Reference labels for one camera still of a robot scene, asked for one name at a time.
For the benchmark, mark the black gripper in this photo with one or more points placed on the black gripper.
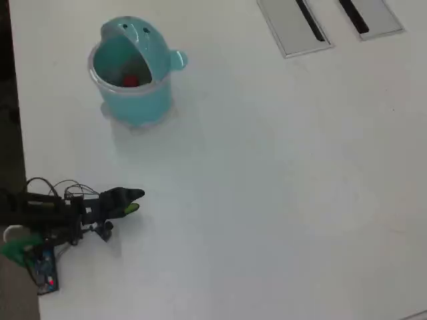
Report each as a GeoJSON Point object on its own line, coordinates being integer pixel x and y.
{"type": "Point", "coordinates": [95, 210]}

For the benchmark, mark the red lego block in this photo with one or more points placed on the red lego block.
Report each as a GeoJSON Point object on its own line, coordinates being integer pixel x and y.
{"type": "Point", "coordinates": [131, 80]}

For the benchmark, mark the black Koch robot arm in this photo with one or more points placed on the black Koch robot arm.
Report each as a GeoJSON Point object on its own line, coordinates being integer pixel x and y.
{"type": "Point", "coordinates": [40, 213]}

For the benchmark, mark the green plastic table clamp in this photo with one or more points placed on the green plastic table clamp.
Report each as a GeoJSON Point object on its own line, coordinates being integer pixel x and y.
{"type": "Point", "coordinates": [15, 248]}

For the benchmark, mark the teal whale-shaped bin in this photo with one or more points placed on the teal whale-shaped bin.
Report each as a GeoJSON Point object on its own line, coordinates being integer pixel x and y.
{"type": "Point", "coordinates": [140, 100]}

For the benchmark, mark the blue controller circuit board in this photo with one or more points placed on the blue controller circuit board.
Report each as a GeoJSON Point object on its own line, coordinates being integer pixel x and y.
{"type": "Point", "coordinates": [46, 270]}

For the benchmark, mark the white rounded object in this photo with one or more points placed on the white rounded object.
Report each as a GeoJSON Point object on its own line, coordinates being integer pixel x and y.
{"type": "Point", "coordinates": [11, 230]}

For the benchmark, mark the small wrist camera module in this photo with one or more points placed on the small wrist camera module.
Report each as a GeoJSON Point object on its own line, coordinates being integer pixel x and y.
{"type": "Point", "coordinates": [105, 230]}

